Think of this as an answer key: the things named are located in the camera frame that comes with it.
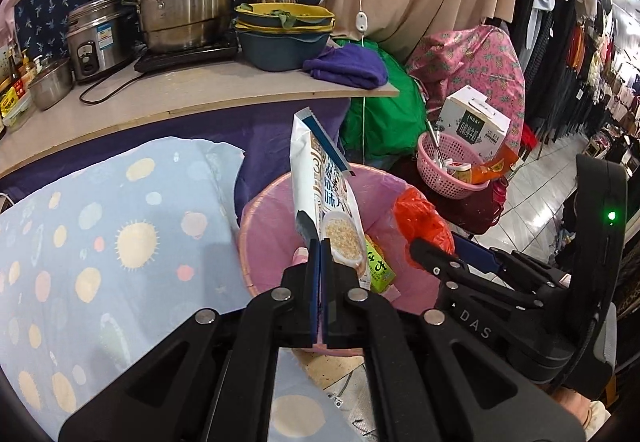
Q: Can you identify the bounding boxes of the steel rice cooker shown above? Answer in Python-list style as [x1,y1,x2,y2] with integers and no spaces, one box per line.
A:
[66,0,138,82]

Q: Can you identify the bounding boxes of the dark red cloth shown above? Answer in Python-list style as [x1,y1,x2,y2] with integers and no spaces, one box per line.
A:
[390,157,502,235]

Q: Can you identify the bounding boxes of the white cardboard carry box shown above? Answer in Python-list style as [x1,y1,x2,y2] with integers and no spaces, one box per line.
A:
[439,85,512,163]

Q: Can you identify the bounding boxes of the person's right forearm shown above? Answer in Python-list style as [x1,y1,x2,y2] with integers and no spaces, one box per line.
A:
[550,386,612,438]

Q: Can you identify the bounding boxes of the yellow seasoning packet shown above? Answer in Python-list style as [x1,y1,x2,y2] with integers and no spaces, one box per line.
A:
[0,86,19,119]

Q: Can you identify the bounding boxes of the black induction cooker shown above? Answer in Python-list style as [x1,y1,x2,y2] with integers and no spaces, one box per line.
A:
[134,36,240,73]

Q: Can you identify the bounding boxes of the pink plastic basket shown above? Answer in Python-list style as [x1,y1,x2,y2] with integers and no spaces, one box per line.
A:
[416,132,506,201]

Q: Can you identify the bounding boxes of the pink pineapple print cloth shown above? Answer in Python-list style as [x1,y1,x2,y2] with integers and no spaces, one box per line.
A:
[405,24,526,157]

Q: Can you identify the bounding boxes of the purple cloth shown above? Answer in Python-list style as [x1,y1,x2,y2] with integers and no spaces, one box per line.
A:
[302,44,390,90]

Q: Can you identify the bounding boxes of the black power cable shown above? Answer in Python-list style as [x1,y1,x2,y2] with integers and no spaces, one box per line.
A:
[79,62,147,105]

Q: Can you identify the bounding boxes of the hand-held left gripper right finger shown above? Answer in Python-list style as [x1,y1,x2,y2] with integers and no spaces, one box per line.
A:
[320,239,587,442]

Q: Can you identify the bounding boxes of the clear food container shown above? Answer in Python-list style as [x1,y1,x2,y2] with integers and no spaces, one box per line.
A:
[2,96,34,131]

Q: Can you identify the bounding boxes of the small red lidded jar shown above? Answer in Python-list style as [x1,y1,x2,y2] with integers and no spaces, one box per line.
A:
[447,162,474,183]

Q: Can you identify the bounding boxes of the orange snack packet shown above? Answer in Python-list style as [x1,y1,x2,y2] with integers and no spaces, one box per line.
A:
[470,144,521,185]

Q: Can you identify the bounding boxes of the small steel pot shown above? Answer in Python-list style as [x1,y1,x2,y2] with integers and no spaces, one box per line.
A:
[27,58,73,111]

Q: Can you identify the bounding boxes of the dark blue plastic basin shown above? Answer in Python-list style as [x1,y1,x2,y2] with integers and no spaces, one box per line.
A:
[235,29,331,71]

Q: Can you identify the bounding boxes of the pink trash bin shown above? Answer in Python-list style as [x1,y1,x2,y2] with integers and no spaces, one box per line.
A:
[236,164,458,358]

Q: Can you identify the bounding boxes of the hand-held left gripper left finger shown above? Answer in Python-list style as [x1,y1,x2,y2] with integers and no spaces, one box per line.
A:
[59,239,321,442]

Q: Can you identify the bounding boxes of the green plastic bag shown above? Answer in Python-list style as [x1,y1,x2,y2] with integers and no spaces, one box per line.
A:
[332,39,427,169]

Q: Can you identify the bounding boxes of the light green packet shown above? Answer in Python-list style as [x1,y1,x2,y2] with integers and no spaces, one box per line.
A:
[362,234,398,295]

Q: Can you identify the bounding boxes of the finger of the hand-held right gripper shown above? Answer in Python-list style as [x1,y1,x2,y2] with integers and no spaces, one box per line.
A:
[409,238,542,354]
[452,234,572,299]

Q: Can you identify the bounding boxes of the blue dotted tablecloth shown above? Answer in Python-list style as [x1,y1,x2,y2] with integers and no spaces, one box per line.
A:
[0,137,346,442]

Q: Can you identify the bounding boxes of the orange plastic bag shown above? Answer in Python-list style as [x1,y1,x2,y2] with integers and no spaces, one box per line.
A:
[392,187,456,267]

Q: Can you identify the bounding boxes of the yellow rimmed basin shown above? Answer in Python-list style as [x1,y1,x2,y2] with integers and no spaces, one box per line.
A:
[234,2,336,33]

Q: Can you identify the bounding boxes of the white snack packet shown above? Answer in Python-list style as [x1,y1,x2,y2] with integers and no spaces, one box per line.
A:
[290,106,373,293]

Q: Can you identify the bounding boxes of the metal tongs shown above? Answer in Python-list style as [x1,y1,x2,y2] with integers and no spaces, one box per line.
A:
[425,122,449,169]

